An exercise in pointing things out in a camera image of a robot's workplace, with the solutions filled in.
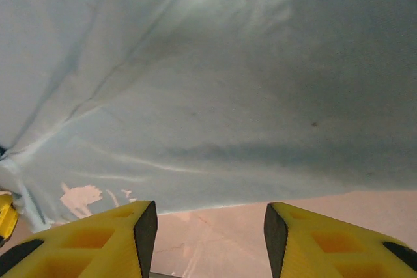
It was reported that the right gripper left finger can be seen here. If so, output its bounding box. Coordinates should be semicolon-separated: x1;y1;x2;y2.
0;199;158;278

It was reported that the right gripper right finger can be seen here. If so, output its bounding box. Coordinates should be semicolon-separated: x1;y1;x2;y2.
263;201;417;278

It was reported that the light blue t-shirt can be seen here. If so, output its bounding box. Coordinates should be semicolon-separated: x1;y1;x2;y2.
0;0;417;230

